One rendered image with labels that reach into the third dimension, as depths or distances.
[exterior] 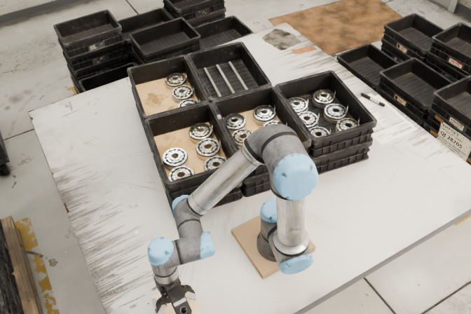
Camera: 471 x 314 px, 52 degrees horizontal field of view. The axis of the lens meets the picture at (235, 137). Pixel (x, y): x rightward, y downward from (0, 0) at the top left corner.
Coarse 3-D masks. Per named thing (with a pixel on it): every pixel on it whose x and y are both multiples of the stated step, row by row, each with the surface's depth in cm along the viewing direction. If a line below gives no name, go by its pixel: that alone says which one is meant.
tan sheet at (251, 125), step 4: (244, 112) 220; (248, 112) 220; (252, 112) 220; (244, 116) 218; (248, 116) 218; (252, 116) 218; (276, 116) 217; (248, 120) 216; (252, 120) 216; (276, 120) 215; (248, 124) 214; (252, 124) 214; (256, 124) 214; (248, 128) 212; (252, 128) 212; (256, 128) 212
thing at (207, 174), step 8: (200, 104) 210; (208, 104) 209; (176, 112) 207; (216, 120) 202; (152, 136) 196; (224, 136) 195; (152, 144) 194; (232, 144) 191; (160, 160) 186; (216, 168) 182; (192, 176) 180; (200, 176) 180; (208, 176) 182; (168, 184) 178; (176, 184) 179
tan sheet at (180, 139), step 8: (184, 128) 214; (160, 136) 211; (168, 136) 211; (176, 136) 210; (184, 136) 210; (160, 144) 207; (168, 144) 207; (176, 144) 207; (184, 144) 206; (192, 144) 206; (160, 152) 204; (192, 152) 203; (192, 160) 200; (200, 160) 199; (192, 168) 196; (200, 168) 196
